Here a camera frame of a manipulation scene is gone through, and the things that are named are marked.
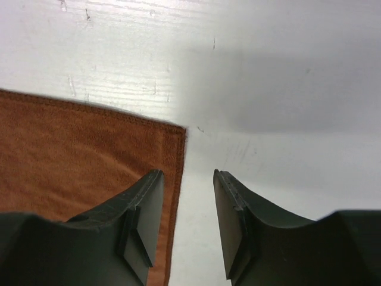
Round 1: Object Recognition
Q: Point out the brown towel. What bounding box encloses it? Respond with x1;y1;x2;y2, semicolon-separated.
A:
1;90;186;285

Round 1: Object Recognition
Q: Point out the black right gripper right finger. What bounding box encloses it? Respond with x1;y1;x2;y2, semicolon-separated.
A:
213;170;380;285

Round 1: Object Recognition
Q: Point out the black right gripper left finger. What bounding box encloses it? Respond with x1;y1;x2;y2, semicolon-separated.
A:
1;170;164;285

